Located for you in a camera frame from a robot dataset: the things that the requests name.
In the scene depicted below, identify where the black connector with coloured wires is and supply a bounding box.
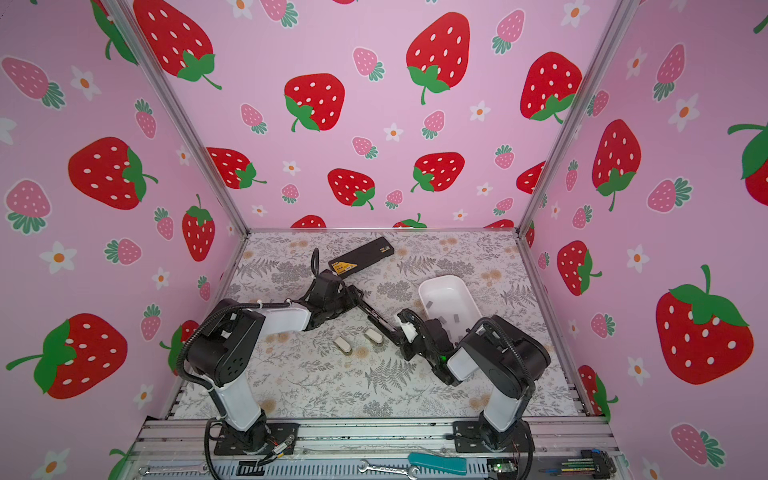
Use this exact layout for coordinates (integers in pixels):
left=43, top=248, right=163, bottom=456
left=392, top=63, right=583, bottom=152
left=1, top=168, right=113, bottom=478
left=539, top=449, right=617, bottom=479

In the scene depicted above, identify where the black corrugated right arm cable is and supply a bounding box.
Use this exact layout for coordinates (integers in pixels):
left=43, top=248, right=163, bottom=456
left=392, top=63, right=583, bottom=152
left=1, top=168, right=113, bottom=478
left=419, top=317, right=550, bottom=480

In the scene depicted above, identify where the white plastic tray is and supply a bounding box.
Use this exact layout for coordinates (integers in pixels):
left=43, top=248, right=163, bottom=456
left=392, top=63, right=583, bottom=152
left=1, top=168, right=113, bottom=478
left=418, top=275, right=482, bottom=344

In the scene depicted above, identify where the silver wrench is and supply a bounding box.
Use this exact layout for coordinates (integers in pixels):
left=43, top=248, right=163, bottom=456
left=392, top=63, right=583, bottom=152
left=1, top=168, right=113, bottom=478
left=358, top=460, right=419, bottom=480

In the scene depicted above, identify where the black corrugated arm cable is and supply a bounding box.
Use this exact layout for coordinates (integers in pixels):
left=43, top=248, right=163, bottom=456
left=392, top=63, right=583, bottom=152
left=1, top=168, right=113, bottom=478
left=419, top=317, right=550, bottom=480
left=176, top=247, right=325, bottom=480

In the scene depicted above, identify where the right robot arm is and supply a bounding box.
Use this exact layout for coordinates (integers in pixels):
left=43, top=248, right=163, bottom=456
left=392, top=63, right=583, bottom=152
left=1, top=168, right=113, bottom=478
left=397, top=308, right=551, bottom=452

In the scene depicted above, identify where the black stapler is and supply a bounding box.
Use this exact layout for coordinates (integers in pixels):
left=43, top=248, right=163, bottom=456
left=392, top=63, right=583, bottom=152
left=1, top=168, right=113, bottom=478
left=328, top=237, right=406, bottom=346

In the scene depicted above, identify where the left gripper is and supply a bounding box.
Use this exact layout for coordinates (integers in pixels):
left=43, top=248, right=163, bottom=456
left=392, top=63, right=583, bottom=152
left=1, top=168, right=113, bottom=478
left=324, top=283, right=364, bottom=318

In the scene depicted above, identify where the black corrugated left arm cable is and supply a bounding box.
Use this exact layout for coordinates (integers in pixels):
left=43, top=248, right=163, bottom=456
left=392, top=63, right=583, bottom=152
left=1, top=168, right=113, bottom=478
left=176, top=247, right=325, bottom=480

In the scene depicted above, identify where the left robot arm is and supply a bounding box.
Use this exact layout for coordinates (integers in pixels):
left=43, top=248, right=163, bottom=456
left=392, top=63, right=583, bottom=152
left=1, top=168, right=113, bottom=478
left=176, top=270, right=363, bottom=453

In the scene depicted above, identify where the teal handled tool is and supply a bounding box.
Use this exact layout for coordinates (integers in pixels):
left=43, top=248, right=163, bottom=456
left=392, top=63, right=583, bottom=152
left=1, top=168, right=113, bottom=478
left=408, top=452, right=468, bottom=476

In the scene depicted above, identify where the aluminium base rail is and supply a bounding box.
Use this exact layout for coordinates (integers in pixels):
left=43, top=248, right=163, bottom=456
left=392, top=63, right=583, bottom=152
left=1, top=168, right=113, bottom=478
left=110, top=417, right=631, bottom=479

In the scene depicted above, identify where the green circuit board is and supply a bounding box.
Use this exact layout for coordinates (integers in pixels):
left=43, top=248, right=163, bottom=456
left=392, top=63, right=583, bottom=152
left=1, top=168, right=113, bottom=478
left=487, top=459, right=518, bottom=480

